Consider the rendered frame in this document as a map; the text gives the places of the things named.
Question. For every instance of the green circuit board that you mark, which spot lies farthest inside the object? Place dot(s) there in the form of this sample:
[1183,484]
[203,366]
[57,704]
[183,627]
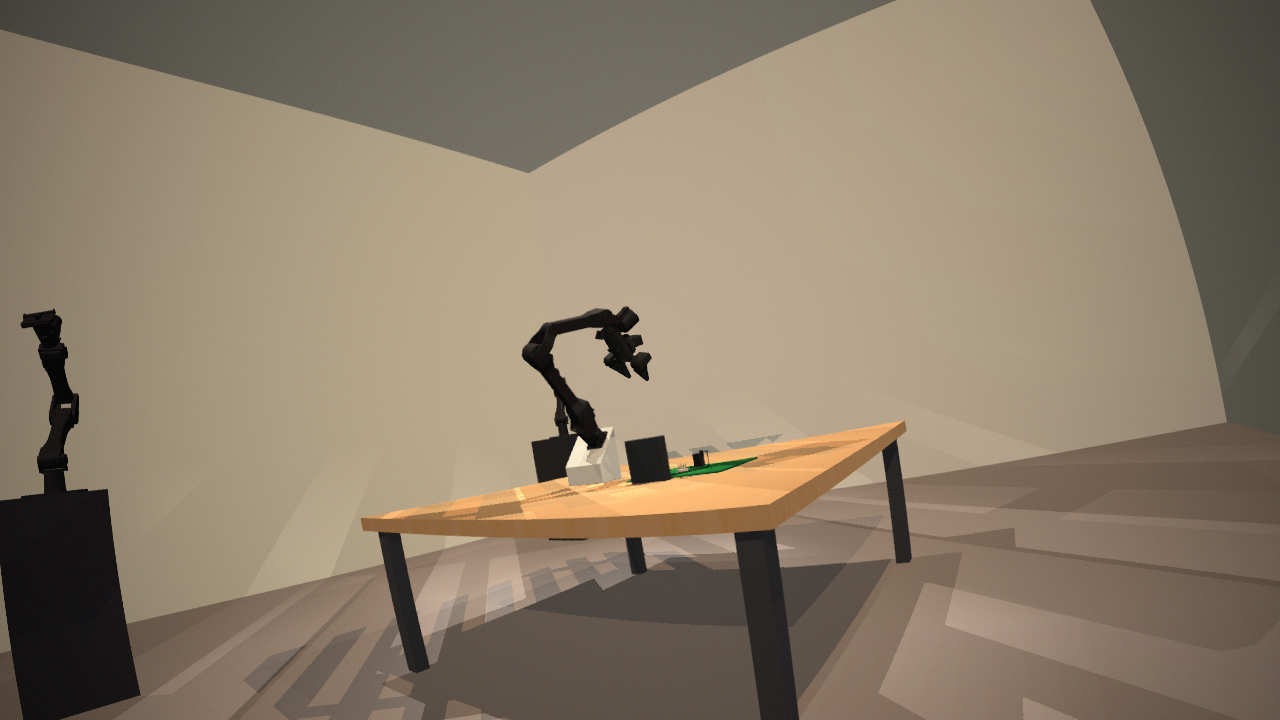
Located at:
[713,468]

